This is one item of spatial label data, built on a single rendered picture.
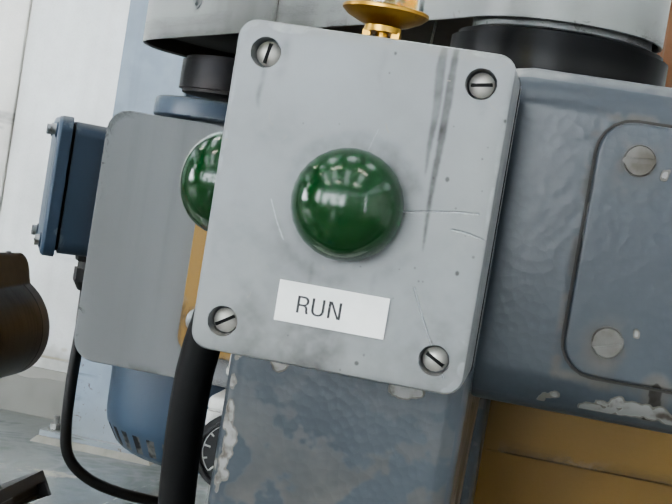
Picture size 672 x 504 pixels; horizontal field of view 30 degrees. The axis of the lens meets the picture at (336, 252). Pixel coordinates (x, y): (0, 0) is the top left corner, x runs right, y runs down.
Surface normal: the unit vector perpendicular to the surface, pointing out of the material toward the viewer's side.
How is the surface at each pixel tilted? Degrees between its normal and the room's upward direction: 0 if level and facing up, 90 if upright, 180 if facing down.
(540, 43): 90
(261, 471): 90
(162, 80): 90
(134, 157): 90
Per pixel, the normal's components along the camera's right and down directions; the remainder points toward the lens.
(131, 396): -0.67, -0.05
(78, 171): 0.27, 0.10
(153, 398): -0.46, -0.01
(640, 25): 0.59, 0.14
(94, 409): -0.18, 0.02
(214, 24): -0.87, -0.12
